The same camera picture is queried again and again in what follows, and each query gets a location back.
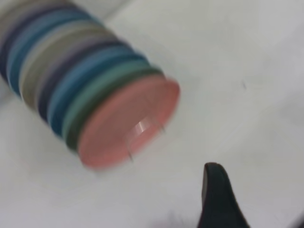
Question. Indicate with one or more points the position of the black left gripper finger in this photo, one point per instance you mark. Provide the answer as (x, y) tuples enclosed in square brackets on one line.
[(218, 202)]

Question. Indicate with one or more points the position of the pink round plate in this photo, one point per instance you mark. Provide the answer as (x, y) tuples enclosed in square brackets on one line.
[(107, 142)]

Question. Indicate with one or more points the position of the green round plate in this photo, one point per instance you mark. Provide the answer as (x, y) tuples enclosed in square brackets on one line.
[(78, 111)]

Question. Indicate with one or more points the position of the blue round plate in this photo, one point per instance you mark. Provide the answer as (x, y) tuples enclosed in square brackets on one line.
[(61, 99), (16, 59)]

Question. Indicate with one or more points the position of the dark purple round plate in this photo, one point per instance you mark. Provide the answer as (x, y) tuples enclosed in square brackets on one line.
[(4, 47), (45, 95)]

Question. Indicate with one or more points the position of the beige round plate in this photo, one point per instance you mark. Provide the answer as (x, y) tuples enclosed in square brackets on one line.
[(14, 7), (31, 83)]

